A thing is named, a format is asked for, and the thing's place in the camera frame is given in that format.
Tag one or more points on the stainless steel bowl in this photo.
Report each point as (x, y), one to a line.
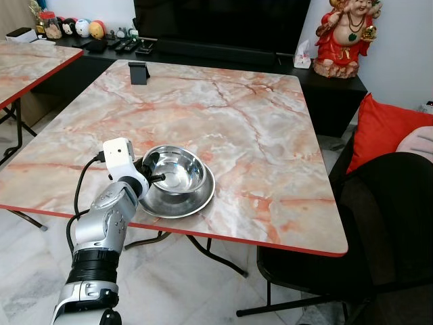
(183, 181)

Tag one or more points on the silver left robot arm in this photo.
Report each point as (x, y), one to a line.
(101, 227)

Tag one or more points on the large marble folding table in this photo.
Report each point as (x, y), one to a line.
(223, 135)

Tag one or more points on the black phone stand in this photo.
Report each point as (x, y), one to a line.
(139, 72)

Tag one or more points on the pink cushion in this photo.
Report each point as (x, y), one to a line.
(419, 142)

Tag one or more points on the black soundbar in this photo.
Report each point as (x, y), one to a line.
(223, 49)

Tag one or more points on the orange yellow round toy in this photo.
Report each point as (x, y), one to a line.
(97, 30)

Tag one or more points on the white blue round toy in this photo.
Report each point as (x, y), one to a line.
(82, 28)

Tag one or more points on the small marble folding table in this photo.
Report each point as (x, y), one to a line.
(30, 68)

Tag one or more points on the black television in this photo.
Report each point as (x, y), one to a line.
(223, 19)

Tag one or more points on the black white round toy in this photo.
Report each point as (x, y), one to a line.
(68, 27)

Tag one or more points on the black chair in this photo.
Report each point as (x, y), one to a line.
(385, 223)

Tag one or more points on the red lidded glass jar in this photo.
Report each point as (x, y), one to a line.
(49, 26)

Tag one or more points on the red cushion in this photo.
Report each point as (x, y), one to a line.
(379, 132)

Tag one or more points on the white pink tissue box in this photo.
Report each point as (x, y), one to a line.
(302, 57)

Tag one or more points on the red laughing buddha statue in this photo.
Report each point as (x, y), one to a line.
(345, 44)

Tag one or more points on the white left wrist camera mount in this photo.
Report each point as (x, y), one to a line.
(119, 154)

